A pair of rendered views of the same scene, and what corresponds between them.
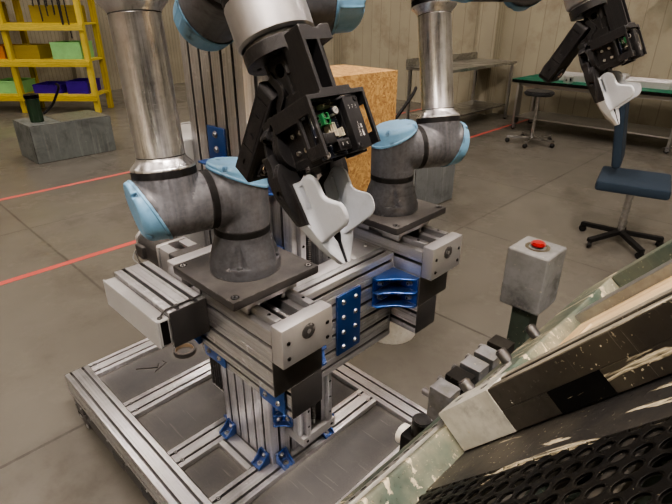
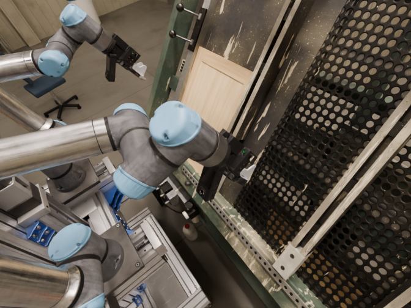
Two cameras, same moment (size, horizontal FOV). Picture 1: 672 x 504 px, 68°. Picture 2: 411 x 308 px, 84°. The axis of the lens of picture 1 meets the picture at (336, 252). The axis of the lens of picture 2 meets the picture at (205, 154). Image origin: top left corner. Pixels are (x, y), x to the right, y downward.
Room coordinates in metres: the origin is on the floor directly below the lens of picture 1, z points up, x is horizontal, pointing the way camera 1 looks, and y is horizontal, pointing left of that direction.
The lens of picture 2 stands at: (0.41, 0.36, 1.86)
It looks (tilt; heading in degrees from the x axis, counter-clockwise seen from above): 49 degrees down; 289
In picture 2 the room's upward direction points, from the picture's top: 14 degrees counter-clockwise
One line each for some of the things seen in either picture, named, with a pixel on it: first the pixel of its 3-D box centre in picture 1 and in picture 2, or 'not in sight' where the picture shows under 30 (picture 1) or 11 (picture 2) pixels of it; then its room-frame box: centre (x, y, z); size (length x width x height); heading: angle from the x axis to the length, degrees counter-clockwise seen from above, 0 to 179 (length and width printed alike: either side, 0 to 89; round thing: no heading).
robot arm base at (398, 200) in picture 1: (391, 189); (65, 173); (1.31, -0.15, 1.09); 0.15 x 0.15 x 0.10
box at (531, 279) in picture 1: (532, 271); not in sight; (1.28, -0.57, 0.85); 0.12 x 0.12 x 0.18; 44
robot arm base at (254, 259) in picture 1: (243, 244); (97, 256); (0.96, 0.19, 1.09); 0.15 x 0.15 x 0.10
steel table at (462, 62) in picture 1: (461, 91); not in sight; (7.57, -1.83, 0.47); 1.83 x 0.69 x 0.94; 136
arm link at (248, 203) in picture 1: (235, 192); (77, 247); (0.95, 0.20, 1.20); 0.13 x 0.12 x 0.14; 122
